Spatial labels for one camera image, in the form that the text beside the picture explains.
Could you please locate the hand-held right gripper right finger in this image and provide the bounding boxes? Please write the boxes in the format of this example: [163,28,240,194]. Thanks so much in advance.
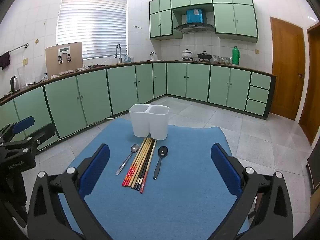
[211,143,293,240]

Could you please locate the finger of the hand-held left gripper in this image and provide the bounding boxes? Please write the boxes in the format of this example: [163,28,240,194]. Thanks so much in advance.
[0,116,35,144]
[15,124,56,153]

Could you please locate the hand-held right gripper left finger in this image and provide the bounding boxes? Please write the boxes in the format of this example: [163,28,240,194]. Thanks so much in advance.
[27,143,112,240]

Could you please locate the metal spoon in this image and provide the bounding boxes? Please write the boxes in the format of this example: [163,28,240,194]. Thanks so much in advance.
[115,144,140,176]

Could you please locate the plain bamboo chopstick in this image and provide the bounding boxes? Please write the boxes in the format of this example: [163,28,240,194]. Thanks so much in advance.
[131,138,151,189]

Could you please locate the dark red-ended chopstick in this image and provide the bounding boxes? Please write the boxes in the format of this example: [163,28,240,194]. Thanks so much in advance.
[140,139,155,194]

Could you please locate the white two-compartment utensil holder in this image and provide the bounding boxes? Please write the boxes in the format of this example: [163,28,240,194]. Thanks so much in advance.
[128,104,170,140]

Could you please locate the black plastic spoon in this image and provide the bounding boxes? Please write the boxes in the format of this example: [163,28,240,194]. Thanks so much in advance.
[153,146,168,180]

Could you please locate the electric kettle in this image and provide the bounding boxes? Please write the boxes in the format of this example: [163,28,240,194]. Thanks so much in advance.
[10,76,20,93]

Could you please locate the clear plastic pitcher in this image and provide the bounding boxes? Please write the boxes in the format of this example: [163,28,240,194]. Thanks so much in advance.
[17,66,28,87]

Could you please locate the blue table mat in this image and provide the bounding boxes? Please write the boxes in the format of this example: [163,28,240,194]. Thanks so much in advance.
[58,118,250,240]

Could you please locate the row of green base cabinets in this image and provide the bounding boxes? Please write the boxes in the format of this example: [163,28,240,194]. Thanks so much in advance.
[0,61,277,153]

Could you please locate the green drawer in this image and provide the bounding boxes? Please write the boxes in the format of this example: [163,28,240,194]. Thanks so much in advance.
[250,72,272,90]
[248,86,269,103]
[245,99,267,115]

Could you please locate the dark towel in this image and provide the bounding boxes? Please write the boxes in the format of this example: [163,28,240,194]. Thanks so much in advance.
[0,51,11,70]

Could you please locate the cloth on counter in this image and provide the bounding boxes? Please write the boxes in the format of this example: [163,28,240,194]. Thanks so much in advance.
[76,64,104,71]

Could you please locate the cardboard board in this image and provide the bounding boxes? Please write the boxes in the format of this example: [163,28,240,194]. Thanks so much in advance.
[45,42,83,78]

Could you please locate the white device on board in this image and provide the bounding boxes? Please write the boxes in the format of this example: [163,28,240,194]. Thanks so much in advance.
[57,47,72,63]

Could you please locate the black box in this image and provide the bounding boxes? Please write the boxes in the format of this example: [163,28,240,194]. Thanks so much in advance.
[306,142,320,195]

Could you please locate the brown kitchen countertop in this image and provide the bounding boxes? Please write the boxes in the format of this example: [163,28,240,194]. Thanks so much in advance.
[0,60,277,103]

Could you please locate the metal sink faucet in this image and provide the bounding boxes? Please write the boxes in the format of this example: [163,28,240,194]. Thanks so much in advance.
[115,43,123,64]

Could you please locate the green thermos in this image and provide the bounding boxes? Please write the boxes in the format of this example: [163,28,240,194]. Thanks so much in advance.
[232,46,241,66]

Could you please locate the black wok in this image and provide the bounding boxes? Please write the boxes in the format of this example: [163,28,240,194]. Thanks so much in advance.
[197,51,213,62]

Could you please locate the white window blinds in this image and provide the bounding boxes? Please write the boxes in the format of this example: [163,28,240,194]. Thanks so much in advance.
[56,0,129,60]

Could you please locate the black range hood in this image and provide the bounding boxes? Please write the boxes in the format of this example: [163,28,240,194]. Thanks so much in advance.
[174,23,216,34]

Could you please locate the white floor cable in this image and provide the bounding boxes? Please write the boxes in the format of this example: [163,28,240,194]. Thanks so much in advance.
[105,112,125,120]

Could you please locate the metal towel rail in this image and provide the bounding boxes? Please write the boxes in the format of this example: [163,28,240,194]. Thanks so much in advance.
[7,43,29,53]

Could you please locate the wooden door with frame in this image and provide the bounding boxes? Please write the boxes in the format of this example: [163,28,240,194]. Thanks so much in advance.
[299,22,320,145]

